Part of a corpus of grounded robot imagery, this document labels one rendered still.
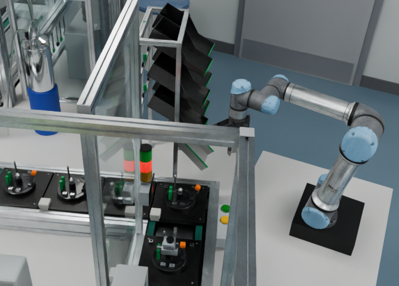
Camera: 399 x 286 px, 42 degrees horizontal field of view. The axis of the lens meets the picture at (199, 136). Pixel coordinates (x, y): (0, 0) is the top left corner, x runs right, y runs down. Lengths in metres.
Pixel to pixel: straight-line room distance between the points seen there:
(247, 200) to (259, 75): 4.42
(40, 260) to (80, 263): 0.17
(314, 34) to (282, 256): 3.24
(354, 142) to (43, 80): 1.62
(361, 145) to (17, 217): 1.46
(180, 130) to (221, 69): 4.29
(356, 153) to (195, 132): 0.96
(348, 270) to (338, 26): 3.19
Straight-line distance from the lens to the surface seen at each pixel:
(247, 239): 0.85
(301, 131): 4.57
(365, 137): 1.87
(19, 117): 1.12
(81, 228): 2.34
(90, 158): 1.22
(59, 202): 2.39
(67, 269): 2.27
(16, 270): 1.16
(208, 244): 2.20
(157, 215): 2.26
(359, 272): 2.38
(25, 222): 2.40
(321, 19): 5.16
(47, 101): 2.84
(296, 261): 2.33
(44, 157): 2.82
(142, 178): 2.00
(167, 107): 2.31
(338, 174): 2.02
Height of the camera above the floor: 2.61
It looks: 37 degrees down
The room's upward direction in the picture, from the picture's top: 4 degrees clockwise
